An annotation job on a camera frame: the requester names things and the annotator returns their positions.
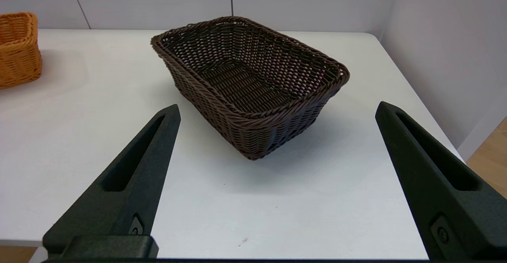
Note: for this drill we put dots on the orange wicker basket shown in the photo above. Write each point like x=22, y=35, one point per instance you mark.
x=18, y=53

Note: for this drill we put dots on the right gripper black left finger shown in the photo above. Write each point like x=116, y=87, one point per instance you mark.
x=119, y=211

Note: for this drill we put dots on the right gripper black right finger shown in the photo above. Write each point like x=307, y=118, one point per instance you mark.
x=467, y=215

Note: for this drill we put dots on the dark brown wicker basket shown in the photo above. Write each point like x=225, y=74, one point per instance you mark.
x=245, y=84

